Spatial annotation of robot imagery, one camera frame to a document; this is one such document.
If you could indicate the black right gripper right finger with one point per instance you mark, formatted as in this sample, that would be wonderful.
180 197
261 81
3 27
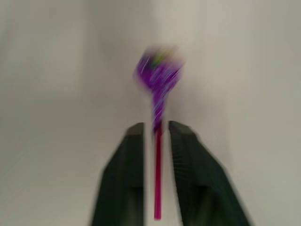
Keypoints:
200 179

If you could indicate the purple lollipop red stick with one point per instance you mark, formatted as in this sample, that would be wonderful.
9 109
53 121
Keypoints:
158 80

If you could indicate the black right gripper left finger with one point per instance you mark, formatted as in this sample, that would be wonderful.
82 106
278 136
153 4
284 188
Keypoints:
122 179

